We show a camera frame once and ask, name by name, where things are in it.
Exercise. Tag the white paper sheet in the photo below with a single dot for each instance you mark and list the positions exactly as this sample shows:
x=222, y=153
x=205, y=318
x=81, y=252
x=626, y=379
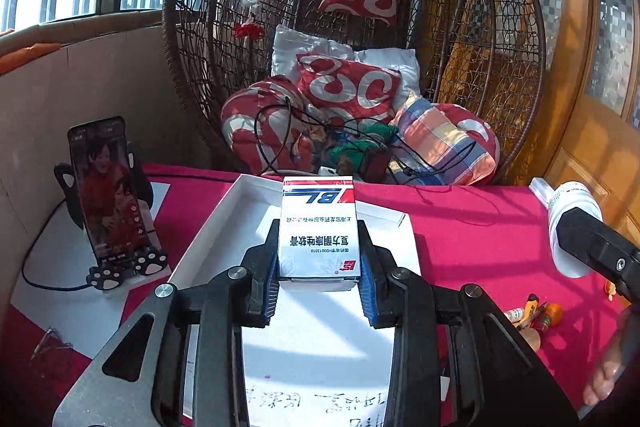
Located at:
x=60, y=319

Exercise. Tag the white tube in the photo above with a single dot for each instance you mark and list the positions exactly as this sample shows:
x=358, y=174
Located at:
x=565, y=202

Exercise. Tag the white cardboard tray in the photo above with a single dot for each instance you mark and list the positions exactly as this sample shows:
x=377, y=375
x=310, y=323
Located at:
x=225, y=227

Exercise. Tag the orange cloth strip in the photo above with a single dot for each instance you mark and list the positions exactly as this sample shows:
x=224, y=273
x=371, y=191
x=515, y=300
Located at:
x=37, y=50

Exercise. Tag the black cat paw phone stand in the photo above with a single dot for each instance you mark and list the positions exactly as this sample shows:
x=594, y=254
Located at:
x=107, y=280

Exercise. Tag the brown cardboard sheet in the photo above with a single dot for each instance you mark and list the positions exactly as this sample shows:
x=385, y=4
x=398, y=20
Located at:
x=100, y=77

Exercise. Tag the person's right hand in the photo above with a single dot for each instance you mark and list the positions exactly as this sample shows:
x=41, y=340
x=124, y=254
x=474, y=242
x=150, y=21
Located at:
x=607, y=372

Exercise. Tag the red patterned seat cushion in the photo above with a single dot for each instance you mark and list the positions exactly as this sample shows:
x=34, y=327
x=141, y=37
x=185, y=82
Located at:
x=484, y=134

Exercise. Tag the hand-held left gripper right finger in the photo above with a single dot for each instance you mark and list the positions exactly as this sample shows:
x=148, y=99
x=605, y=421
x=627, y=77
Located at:
x=368, y=293

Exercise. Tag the plaid pillow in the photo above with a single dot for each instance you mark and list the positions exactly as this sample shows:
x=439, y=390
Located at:
x=435, y=132

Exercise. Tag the white red blue medicine box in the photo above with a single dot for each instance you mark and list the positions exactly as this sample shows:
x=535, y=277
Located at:
x=320, y=232

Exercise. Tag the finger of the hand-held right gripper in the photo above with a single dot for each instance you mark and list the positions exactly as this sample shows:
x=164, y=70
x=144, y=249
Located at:
x=600, y=247

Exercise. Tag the brown wicker hanging egg chair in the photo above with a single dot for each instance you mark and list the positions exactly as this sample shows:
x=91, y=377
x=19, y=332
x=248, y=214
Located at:
x=215, y=32

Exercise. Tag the white power plug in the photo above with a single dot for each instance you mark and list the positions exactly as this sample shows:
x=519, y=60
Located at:
x=328, y=170

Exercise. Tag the white pillow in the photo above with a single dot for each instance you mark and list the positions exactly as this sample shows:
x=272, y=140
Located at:
x=290, y=52

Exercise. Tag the round red patterned cushion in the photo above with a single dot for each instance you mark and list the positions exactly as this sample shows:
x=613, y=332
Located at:
x=245, y=122

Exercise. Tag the red tablecloth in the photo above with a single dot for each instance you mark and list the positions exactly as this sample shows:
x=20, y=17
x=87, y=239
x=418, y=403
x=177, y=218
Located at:
x=475, y=247

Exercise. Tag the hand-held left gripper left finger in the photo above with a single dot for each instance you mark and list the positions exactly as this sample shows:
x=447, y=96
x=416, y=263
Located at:
x=270, y=293

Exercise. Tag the wooden glass panel door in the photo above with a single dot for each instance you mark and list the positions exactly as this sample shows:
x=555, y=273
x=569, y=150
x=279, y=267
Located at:
x=590, y=132

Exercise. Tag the green cloth bundle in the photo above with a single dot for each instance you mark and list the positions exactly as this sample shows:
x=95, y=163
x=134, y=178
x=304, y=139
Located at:
x=370, y=133

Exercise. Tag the yellow black glue bottle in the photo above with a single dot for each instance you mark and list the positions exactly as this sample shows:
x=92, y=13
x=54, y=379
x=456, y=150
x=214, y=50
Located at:
x=532, y=306

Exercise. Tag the black smartphone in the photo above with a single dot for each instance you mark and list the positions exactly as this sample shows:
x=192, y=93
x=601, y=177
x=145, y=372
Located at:
x=105, y=187

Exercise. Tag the small orange piece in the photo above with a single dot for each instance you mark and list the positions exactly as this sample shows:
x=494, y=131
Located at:
x=611, y=289

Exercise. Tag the small white orange bottle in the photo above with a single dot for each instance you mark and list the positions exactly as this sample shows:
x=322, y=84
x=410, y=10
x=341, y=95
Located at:
x=513, y=315

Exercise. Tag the orange tangerine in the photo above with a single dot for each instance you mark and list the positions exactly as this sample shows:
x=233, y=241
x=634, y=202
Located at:
x=552, y=315

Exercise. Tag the square red patterned pillow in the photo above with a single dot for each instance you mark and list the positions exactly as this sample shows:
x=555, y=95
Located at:
x=350, y=87

